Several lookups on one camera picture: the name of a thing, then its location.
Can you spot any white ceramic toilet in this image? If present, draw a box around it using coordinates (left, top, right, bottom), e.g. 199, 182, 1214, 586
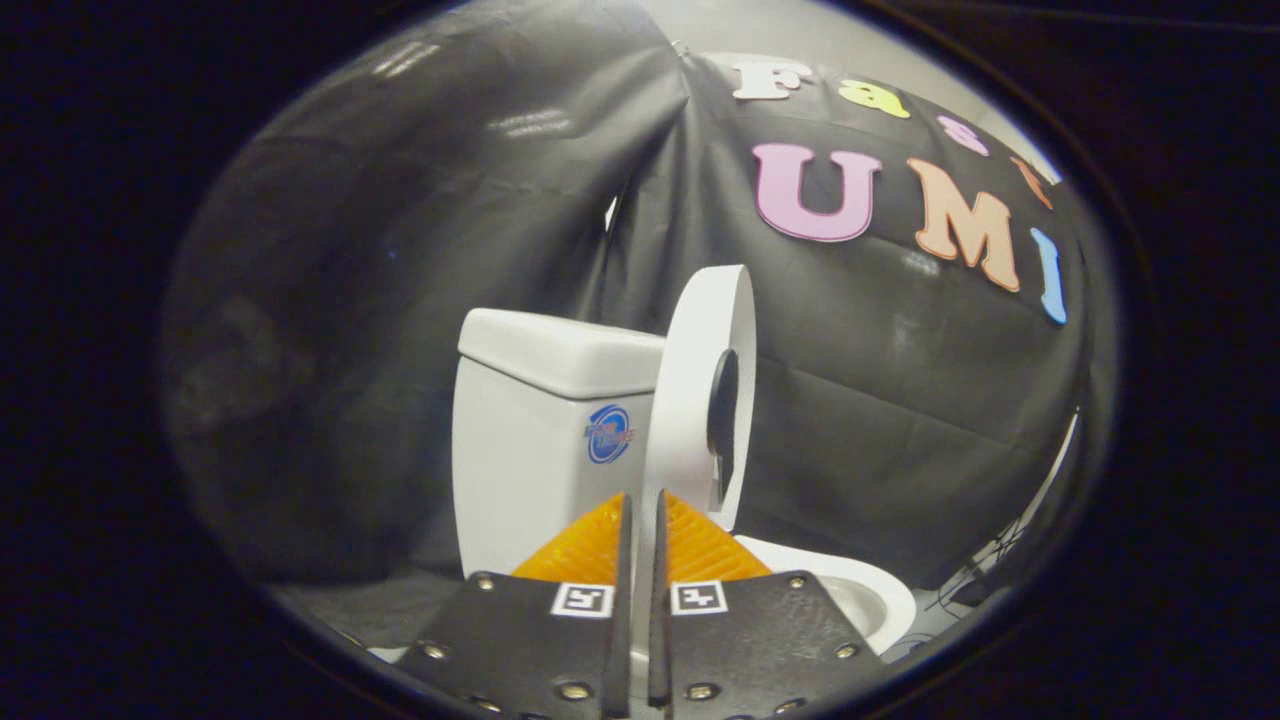
450, 308, 918, 691

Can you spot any black backdrop cloth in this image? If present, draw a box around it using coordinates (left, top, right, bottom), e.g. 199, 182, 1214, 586
160, 0, 1096, 613

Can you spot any white toilet lid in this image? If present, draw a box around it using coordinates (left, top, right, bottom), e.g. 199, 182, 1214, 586
632, 265, 749, 696

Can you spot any tangle of floor cables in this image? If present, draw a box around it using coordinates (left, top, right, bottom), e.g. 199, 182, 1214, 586
925, 515, 1033, 615

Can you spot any white toilet tank cover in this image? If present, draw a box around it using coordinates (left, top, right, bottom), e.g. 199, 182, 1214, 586
457, 308, 669, 402

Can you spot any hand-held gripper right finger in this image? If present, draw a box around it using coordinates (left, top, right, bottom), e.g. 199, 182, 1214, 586
648, 490, 893, 720

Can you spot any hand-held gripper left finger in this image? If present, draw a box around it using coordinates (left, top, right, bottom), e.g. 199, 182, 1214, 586
393, 492, 635, 720

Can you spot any white toilet seat ring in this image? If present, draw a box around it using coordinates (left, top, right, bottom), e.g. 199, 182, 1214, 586
690, 266, 759, 534

